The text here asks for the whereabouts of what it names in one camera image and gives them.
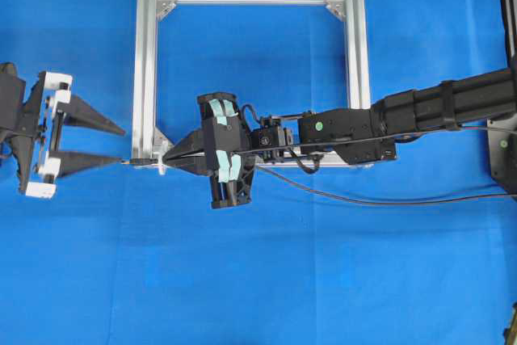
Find blue table cloth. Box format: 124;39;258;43
1;0;516;344

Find black USB cable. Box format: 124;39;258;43
122;126;517;205

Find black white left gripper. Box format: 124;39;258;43
15;71;125;198

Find white zip tie loop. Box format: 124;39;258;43
153;151;167;175

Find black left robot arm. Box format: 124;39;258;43
1;62;125;199

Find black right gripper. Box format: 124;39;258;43
162;92;255;209

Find aluminium extrusion frame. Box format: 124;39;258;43
132;0;371;159

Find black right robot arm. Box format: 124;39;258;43
162;67;516;208

